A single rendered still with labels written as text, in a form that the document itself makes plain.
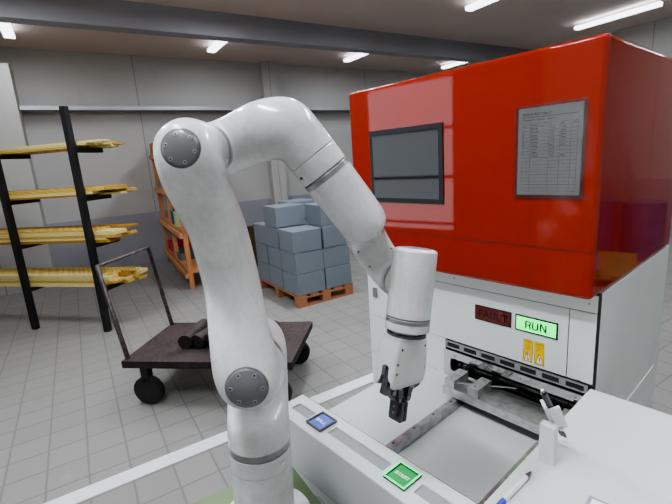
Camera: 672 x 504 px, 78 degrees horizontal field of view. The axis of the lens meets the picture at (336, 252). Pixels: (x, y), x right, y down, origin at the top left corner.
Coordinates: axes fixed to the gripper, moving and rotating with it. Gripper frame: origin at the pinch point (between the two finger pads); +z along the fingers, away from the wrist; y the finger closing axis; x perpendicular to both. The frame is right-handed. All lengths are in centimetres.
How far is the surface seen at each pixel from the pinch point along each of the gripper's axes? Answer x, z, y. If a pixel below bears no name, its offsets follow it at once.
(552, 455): 19.9, 7.3, -25.1
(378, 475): -3.7, 15.7, -0.6
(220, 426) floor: -183, 102, -59
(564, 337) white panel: 8, -10, -57
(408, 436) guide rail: -16.9, 21.4, -27.6
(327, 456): -18.3, 18.7, 0.5
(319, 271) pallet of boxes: -315, 26, -237
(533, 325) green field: 0, -11, -57
